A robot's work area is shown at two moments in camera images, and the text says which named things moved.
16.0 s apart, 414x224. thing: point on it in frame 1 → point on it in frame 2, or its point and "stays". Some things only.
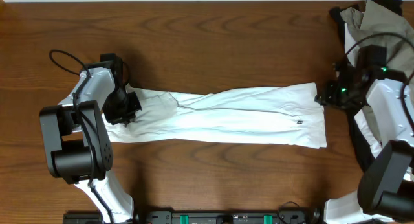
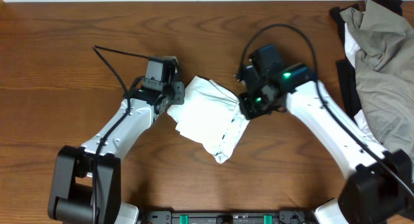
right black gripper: (327, 90) → (248, 112)
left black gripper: (135, 106) → (178, 98)
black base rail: (312, 216) stays
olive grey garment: (376, 26) stays
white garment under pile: (374, 145) stays
